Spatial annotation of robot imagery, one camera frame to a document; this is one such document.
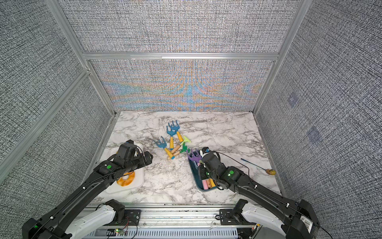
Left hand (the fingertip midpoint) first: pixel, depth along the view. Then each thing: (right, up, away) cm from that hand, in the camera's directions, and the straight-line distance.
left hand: (149, 157), depth 79 cm
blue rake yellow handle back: (+11, +16, +31) cm, 36 cm away
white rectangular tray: (-8, -16, +5) cm, 19 cm away
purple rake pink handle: (+26, -2, +9) cm, 27 cm away
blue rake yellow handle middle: (+8, +11, +27) cm, 31 cm away
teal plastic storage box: (+24, -7, +9) cm, 26 cm away
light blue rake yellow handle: (+2, +5, +24) cm, 25 cm away
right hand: (+26, -4, -1) cm, 27 cm away
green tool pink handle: (+30, -15, +1) cm, 33 cm away
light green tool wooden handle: (+18, +7, +21) cm, 29 cm away
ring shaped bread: (-13, -14, +4) cm, 20 cm away
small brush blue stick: (+68, -10, +9) cm, 70 cm away
